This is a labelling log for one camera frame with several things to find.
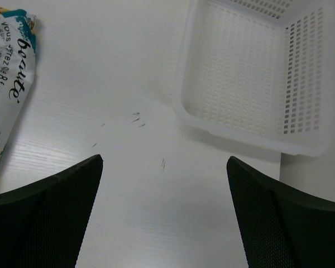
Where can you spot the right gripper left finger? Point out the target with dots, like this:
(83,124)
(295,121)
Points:
(43,224)

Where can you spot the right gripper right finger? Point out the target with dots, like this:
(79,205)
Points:
(280,226)

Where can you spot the white yellow teal printed shorts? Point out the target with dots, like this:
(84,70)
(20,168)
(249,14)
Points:
(17,66)

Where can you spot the white plastic mesh basket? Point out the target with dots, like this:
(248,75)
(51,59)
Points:
(259,73)

